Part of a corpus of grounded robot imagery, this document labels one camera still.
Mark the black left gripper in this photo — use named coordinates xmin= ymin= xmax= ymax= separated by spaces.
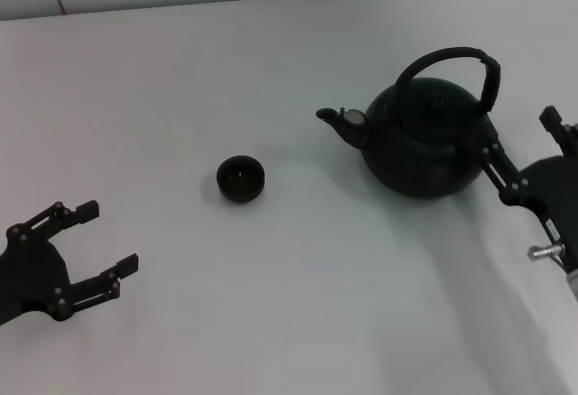
xmin=0 ymin=199 xmax=140 ymax=326

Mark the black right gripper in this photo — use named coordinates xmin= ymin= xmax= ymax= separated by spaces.
xmin=480 ymin=105 xmax=578 ymax=273

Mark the dark round teapot with handle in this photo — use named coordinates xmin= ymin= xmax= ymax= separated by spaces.
xmin=314 ymin=45 xmax=503 ymax=197

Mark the small dark teacup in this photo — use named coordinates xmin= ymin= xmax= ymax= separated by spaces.
xmin=215 ymin=154 xmax=266 ymax=205

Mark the right gripper cable with plug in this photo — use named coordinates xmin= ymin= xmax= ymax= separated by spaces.
xmin=527 ymin=240 xmax=568 ymax=274

